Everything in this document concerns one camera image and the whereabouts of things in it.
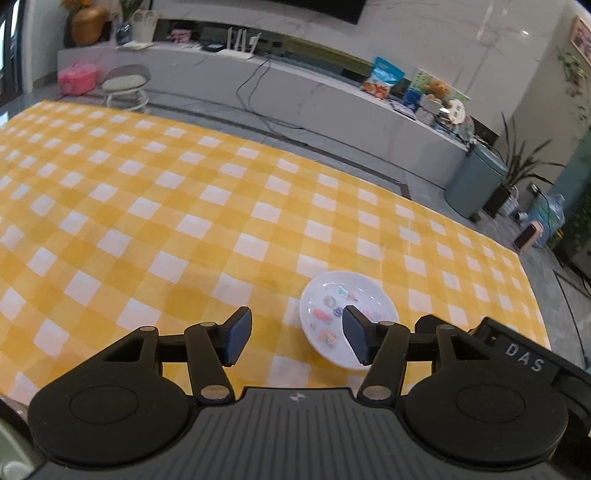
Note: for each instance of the yellow checked tablecloth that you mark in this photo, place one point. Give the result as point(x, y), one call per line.
point(184, 184)

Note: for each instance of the hanging vine plant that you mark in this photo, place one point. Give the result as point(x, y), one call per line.
point(575, 78)

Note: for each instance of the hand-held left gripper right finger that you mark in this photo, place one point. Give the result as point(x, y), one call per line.
point(353, 330)

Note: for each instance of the white standing card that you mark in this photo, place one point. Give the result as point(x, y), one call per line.
point(145, 25)

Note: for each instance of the flat paper booklet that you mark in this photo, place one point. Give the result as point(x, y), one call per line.
point(134, 45)

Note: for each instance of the pink storage box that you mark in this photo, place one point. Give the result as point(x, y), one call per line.
point(77, 78)

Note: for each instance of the blue vase with green plant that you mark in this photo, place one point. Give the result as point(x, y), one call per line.
point(123, 32)

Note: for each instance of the round grey stool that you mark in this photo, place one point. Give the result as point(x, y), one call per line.
point(124, 83)

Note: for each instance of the potted plant in dark pot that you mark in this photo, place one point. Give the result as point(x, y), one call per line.
point(517, 170)

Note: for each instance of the white stone media bench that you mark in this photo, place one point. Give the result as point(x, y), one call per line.
point(323, 101)

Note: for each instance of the black television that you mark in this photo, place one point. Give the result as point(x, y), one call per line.
point(318, 9)

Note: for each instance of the blue snack bag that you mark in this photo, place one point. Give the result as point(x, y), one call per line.
point(382, 78)

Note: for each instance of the small pink box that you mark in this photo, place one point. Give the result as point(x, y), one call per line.
point(181, 36)

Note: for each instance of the white router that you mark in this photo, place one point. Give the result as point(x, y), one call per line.
point(238, 53)

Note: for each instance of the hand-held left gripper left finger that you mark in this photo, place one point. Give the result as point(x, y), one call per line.
point(238, 333)

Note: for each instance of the orange vase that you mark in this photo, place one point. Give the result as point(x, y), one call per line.
point(87, 25)

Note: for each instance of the blue water bottle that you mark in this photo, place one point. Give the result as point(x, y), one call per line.
point(549, 217)

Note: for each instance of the grey-green trash bin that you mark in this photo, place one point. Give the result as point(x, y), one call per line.
point(475, 184)

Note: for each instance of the framed wall picture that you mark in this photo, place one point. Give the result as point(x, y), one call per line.
point(581, 37)

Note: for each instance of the pink space heater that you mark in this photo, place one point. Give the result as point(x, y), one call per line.
point(528, 236)

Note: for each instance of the small white sticker-print plate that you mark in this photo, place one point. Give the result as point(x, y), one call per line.
point(332, 295)

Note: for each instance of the blue carton box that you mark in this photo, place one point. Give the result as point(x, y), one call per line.
point(412, 99)

